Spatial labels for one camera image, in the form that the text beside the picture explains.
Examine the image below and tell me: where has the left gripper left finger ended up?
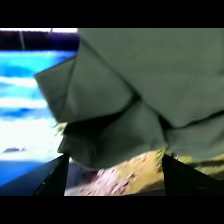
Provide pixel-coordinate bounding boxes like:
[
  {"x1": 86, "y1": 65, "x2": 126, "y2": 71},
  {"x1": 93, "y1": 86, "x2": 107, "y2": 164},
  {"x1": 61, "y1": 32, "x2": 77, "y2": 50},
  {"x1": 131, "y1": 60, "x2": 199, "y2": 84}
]
[{"x1": 0, "y1": 153, "x2": 70, "y2": 197}]

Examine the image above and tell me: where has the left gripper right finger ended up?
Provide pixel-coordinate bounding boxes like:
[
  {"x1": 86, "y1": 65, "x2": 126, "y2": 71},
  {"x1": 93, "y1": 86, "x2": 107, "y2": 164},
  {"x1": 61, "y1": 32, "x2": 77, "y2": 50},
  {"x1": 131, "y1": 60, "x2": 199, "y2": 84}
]
[{"x1": 161, "y1": 153, "x2": 224, "y2": 197}]

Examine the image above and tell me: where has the olive grey shirt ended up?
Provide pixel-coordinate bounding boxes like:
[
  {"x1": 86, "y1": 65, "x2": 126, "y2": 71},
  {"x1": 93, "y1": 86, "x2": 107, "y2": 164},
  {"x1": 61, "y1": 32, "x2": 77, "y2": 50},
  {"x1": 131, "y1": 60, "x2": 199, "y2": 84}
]
[{"x1": 34, "y1": 27, "x2": 224, "y2": 171}]

